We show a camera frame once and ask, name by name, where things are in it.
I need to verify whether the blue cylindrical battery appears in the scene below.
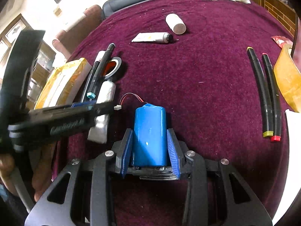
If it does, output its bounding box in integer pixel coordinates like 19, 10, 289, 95
119, 92, 168, 167

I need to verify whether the white foam box yellow tape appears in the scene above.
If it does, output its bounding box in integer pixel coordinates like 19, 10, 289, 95
34, 58, 92, 109

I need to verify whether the silver floral tube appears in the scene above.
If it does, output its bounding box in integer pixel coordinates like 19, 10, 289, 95
87, 81, 117, 144

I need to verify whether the black marker teal cap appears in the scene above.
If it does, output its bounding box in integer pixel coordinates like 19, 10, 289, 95
86, 43, 115, 99

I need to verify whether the black electrical tape roll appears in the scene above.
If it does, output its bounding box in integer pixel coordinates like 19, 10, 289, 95
103, 57, 122, 80

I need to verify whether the person's hand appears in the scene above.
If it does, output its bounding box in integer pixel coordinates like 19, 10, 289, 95
0, 143, 57, 203

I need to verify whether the wooden door with glass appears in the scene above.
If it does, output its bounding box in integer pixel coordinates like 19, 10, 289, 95
0, 13, 56, 109

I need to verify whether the brown armchair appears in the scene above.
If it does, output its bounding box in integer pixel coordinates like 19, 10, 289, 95
52, 5, 103, 59

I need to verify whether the black marker yellow cap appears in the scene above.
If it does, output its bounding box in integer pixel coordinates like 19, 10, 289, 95
246, 47, 274, 138

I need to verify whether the dark red tablecloth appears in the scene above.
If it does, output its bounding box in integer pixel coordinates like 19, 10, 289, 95
54, 0, 292, 216

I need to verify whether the black marker red cap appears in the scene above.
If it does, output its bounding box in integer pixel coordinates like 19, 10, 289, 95
262, 53, 282, 142

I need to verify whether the white cream tube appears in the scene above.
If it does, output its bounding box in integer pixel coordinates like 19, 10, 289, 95
132, 32, 173, 43

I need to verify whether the white paper sheet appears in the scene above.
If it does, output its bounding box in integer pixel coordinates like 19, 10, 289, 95
272, 109, 301, 225

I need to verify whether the small white pill bottle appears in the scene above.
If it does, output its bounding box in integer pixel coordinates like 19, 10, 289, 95
165, 13, 186, 35

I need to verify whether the yellow packing tape roll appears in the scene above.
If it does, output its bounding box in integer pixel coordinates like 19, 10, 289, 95
274, 43, 300, 113

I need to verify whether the red plastic packet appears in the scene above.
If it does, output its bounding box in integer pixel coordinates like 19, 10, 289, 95
271, 36, 293, 48

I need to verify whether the brick pattern cabinet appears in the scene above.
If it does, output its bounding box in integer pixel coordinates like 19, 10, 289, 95
260, 0, 297, 36

